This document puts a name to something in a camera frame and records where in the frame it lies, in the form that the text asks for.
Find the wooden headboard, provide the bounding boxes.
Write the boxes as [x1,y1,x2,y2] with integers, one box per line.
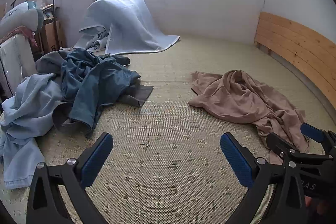
[253,12,336,106]

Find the light blue blanket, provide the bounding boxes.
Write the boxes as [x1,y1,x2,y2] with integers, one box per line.
[73,0,181,56]

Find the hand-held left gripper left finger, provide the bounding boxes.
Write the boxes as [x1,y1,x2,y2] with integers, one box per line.
[26,132,114,224]

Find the white suitcase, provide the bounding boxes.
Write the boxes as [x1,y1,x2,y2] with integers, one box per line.
[0,34,37,98]

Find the light blue jeans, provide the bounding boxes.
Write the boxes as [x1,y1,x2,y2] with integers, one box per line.
[0,73,74,190]

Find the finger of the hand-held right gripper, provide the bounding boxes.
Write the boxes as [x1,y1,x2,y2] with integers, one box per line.
[266,132,300,160]
[301,123,336,151]

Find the person's right hand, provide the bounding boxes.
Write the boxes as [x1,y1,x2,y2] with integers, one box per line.
[306,196,332,216]

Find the plush shark pillow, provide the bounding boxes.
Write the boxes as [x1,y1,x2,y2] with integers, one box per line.
[0,2,45,35]

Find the tan t-shirt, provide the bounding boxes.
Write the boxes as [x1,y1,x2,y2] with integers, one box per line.
[188,70,310,165]

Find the grey garment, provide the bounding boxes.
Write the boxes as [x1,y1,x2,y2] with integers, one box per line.
[35,49,154,139]

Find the dark blue garment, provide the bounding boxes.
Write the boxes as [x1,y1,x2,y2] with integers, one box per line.
[60,48,142,132]

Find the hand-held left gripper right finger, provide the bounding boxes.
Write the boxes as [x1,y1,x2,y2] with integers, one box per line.
[220,133,307,224]

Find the brown cardboard box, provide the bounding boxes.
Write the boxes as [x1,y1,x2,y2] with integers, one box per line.
[41,20,66,52]

